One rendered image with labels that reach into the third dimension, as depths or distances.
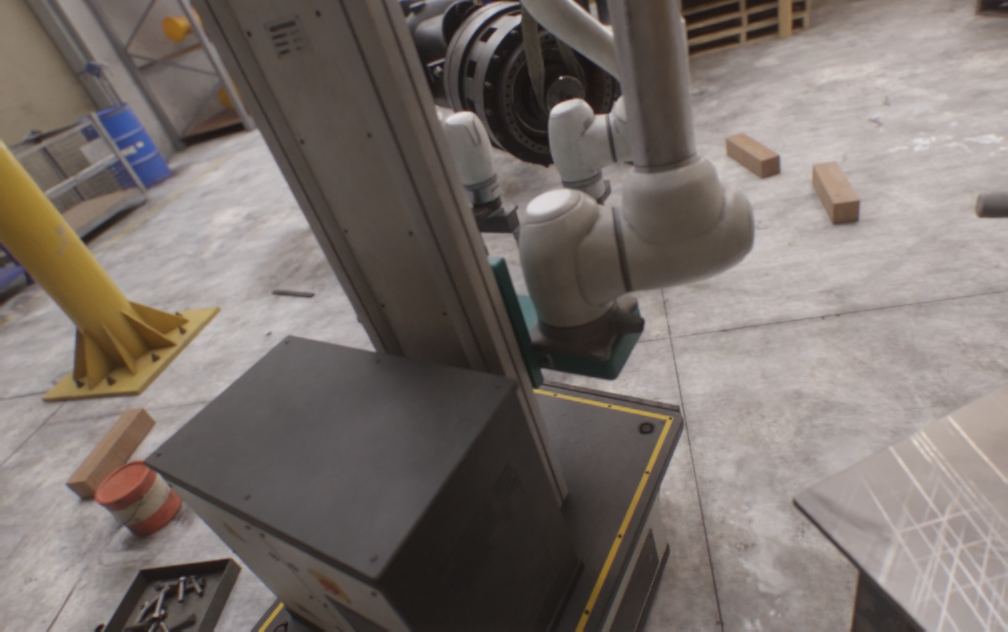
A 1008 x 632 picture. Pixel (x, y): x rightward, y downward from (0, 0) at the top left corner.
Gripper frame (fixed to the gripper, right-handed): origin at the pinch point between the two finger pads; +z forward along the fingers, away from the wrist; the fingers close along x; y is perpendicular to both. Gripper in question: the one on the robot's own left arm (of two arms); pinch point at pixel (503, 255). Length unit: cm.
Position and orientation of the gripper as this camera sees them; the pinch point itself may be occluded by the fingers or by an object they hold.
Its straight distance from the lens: 154.4
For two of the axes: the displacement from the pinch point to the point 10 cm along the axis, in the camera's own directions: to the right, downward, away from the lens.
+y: 4.9, -6.1, 6.3
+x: -8.3, -1.0, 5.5
